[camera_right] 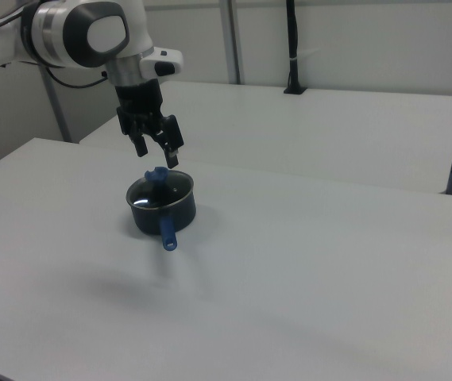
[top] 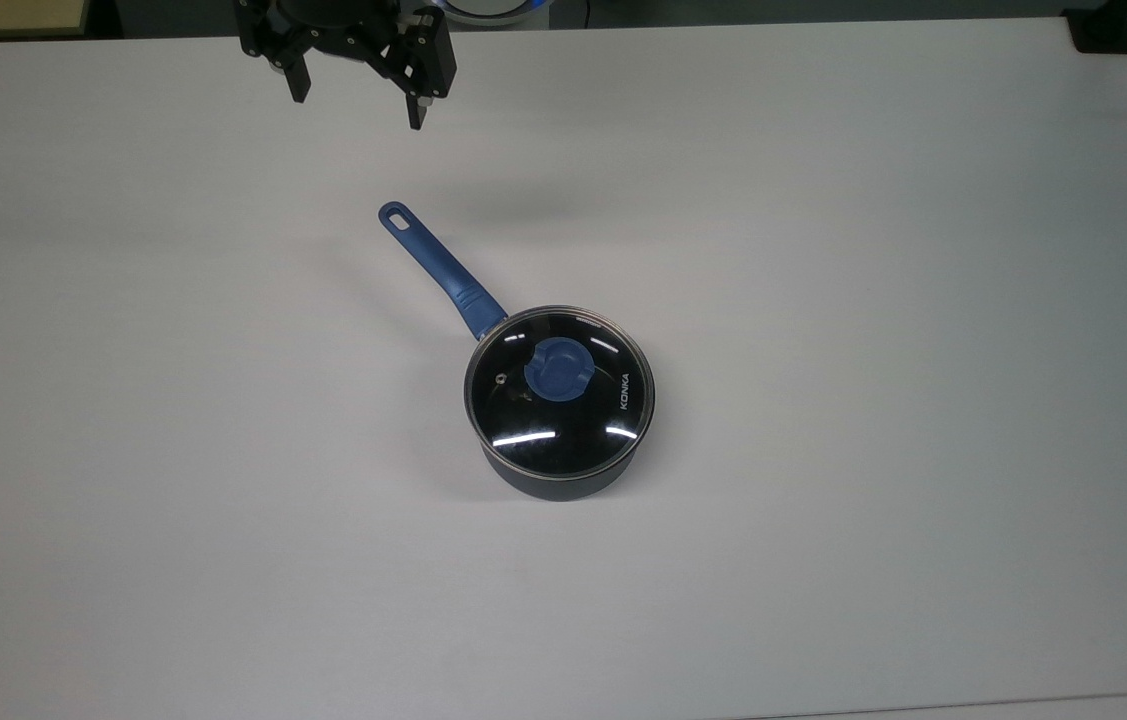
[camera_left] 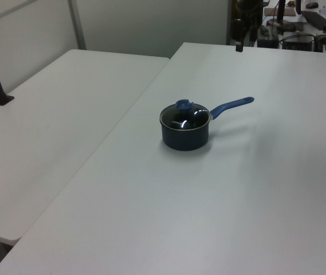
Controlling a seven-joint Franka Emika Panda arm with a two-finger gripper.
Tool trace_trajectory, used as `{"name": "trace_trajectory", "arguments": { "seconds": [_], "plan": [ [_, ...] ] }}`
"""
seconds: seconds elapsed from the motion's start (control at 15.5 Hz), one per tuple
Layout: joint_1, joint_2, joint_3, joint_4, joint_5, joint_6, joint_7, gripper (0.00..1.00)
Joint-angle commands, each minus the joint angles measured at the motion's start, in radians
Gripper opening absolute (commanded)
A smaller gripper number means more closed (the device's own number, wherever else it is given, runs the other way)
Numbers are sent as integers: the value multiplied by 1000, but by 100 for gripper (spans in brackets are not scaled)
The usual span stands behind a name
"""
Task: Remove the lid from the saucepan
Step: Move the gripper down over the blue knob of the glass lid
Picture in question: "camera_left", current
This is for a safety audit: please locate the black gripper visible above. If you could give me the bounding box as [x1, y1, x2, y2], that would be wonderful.
[233, 0, 266, 53]

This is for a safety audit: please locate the glass lid with blue knob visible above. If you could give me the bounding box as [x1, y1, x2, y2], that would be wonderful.
[159, 99, 211, 131]

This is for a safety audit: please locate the dark blue saucepan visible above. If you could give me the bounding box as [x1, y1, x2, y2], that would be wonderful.
[159, 96, 256, 152]

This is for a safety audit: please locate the grey control box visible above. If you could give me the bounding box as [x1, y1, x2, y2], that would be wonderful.
[256, 25, 281, 48]

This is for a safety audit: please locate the black stand with round base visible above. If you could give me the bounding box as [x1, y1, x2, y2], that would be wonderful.
[267, 0, 296, 33]

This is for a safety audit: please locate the dark electronics box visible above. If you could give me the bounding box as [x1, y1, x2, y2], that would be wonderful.
[282, 34, 316, 51]

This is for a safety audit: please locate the black flat bar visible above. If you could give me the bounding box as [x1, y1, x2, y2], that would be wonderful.
[300, 10, 326, 32]

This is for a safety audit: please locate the grey metal partition post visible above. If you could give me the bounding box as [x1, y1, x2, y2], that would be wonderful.
[67, 0, 87, 50]

